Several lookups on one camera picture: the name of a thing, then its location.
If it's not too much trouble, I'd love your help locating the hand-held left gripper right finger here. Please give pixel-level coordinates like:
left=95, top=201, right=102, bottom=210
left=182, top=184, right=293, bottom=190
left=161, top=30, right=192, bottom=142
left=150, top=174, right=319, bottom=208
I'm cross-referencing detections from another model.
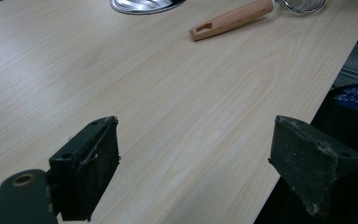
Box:
left=268, top=115, right=358, bottom=218

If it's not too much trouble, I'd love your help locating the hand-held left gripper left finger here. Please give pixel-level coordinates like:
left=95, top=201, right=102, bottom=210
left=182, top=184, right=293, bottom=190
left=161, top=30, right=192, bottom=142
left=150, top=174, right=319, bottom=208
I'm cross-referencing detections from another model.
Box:
left=48, top=116, right=121, bottom=222

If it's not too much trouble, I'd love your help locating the dark blue printed object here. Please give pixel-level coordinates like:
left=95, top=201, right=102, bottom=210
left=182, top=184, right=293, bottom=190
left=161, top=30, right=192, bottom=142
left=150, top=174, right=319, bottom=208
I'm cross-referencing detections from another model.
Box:
left=334, top=85, right=358, bottom=117

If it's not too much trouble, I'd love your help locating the shiny metal bowl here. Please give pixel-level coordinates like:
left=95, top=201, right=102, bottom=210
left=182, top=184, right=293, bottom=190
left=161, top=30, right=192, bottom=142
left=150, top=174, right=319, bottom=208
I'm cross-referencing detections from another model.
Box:
left=109, top=0, right=187, bottom=16

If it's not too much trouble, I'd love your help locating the wooden-handled metal strainer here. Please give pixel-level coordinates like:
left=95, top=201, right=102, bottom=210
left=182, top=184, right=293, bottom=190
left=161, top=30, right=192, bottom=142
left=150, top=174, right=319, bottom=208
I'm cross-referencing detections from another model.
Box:
left=188, top=0, right=326, bottom=43

